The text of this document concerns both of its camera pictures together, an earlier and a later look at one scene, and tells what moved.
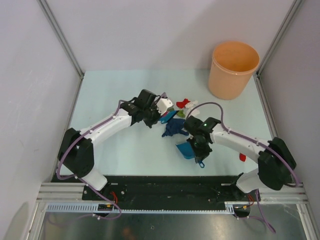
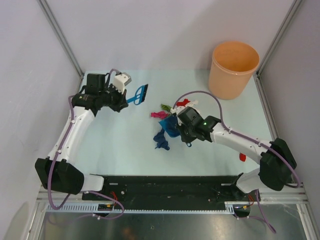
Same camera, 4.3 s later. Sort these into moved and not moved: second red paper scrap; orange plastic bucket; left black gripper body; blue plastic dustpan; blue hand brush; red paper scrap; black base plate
Moved: left black gripper body; blue plastic dustpan; blue hand brush
Not moved: second red paper scrap; orange plastic bucket; black base plate; red paper scrap
